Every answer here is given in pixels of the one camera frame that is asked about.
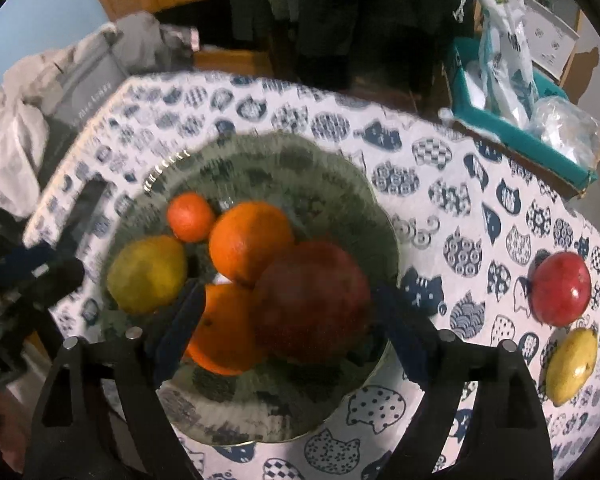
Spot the clear plastic bag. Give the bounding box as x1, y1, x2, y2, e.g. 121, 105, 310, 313
528, 96, 600, 170

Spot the person's left hand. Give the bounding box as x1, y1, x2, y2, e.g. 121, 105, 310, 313
0, 389, 30, 474

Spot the small tangerine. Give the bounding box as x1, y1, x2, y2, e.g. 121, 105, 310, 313
166, 192, 215, 243

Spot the white patterned drawer box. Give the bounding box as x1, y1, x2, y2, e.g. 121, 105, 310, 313
524, 0, 579, 81

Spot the black smartphone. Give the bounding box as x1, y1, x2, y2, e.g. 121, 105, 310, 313
56, 178, 109, 258

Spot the teal cardboard box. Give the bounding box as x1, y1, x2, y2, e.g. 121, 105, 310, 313
445, 37, 598, 192

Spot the red apple front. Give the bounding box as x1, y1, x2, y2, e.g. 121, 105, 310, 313
250, 240, 372, 364

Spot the red apple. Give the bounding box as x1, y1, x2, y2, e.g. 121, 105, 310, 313
530, 252, 592, 327
250, 240, 372, 364

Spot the white rice bag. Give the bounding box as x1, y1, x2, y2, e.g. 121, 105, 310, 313
476, 0, 539, 130

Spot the grey clothing pile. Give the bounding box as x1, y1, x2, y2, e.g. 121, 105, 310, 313
0, 12, 200, 219

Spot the large orange front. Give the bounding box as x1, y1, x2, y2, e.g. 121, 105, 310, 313
186, 283, 266, 376

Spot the red apple back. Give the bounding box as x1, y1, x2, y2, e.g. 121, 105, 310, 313
530, 252, 592, 327

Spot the black hanging coat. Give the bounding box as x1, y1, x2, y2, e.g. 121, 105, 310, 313
230, 0, 472, 96

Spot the grey storage bag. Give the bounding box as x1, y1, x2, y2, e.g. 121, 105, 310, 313
41, 40, 128, 166

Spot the green glass plate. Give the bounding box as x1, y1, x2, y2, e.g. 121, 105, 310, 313
102, 133, 399, 446

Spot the cat pattern tablecloth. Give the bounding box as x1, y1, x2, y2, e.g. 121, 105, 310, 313
23, 72, 600, 478

